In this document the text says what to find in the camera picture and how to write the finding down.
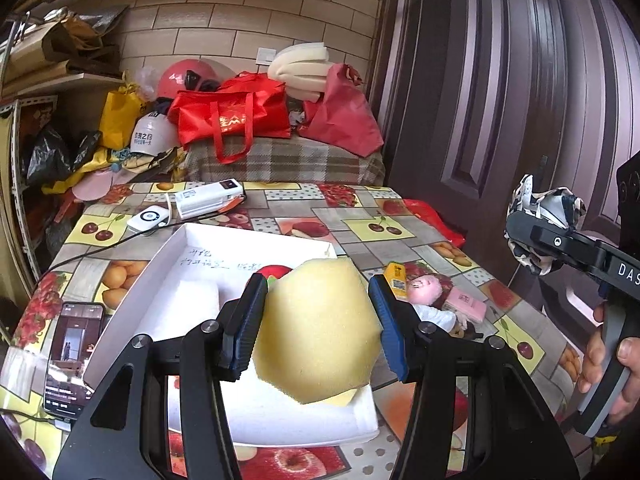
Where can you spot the white cardboard box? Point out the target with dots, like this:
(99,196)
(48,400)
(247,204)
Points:
(200,260)

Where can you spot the pink small box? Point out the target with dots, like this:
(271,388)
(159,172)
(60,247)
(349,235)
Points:
(465,305)

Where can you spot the black and white patterned cloth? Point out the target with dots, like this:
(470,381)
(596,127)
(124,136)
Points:
(550,202)

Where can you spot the brown paper bags pile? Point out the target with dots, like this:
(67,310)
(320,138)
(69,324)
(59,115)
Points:
(55,45)

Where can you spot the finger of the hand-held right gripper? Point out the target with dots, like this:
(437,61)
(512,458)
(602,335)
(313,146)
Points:
(575,252)

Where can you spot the yellow labelled packet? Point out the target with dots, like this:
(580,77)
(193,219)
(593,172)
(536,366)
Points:
(395,280)

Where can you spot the person's right hand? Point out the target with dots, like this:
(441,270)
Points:
(590,355)

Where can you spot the red plastic bag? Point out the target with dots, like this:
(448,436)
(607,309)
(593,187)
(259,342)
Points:
(345,115)

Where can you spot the fruit print tablecloth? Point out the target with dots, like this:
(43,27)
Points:
(300,205)

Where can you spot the red tote bag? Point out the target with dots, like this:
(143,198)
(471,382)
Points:
(230,115)

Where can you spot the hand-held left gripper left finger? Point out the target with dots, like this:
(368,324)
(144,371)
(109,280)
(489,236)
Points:
(245,325)

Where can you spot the black plastic bag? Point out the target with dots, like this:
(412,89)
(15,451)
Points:
(47,152)

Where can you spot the cream foam roll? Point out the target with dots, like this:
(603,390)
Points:
(300,67)

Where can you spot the black smartphone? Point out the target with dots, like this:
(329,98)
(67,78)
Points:
(72,360)

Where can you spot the plaid cloth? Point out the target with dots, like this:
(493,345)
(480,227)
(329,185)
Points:
(280,160)

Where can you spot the pink helmet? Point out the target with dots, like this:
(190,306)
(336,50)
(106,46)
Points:
(180,77)

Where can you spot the pink plush toy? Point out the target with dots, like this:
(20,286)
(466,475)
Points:
(422,290)

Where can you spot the pink cloth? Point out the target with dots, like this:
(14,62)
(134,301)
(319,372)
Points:
(100,185)

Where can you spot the red apple plush toy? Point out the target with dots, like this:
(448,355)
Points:
(275,272)

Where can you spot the white fabric piece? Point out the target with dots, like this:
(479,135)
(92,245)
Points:
(435,317)

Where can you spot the yellow sponge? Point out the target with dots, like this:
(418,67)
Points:
(315,330)

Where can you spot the metal storage shelf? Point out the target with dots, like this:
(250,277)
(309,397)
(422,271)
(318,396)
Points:
(20,210)

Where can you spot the white helmet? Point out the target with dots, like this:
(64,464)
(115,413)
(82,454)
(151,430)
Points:
(152,135)

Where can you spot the white round-button device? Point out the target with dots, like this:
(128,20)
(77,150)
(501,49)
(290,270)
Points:
(147,219)

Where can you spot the white power bank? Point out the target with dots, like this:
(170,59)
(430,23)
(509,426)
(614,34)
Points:
(205,200)

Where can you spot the yellow paper bag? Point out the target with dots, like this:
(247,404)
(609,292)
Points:
(117,115)

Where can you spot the white wall switch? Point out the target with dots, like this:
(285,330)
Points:
(266,56)

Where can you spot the red bag with gold print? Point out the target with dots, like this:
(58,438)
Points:
(430,217)

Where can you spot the clear plastic bag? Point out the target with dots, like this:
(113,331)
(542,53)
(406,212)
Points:
(147,82)

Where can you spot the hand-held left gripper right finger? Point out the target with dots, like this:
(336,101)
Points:
(395,330)

